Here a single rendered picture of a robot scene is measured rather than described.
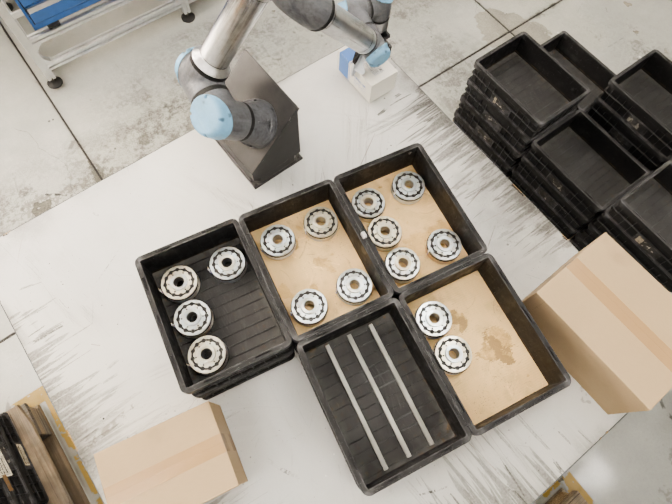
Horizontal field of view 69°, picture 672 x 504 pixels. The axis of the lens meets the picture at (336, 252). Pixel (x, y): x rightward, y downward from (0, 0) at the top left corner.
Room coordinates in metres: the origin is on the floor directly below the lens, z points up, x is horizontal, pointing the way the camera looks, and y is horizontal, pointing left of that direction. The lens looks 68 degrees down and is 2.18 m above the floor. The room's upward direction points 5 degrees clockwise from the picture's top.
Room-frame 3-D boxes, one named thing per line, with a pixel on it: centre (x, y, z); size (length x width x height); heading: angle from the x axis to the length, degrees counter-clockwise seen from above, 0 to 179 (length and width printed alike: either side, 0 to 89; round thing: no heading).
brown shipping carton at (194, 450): (-0.09, 0.37, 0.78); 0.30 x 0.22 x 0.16; 120
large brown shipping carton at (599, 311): (0.39, -0.81, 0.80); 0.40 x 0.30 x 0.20; 43
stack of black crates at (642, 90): (1.45, -1.32, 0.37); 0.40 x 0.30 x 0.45; 41
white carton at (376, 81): (1.29, -0.06, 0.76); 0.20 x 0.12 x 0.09; 41
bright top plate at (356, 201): (0.69, -0.09, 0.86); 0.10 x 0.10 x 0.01
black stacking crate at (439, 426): (0.14, -0.14, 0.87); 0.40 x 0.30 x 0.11; 30
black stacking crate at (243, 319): (0.33, 0.32, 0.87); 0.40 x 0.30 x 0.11; 30
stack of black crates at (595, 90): (1.75, -1.06, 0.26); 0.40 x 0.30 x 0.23; 41
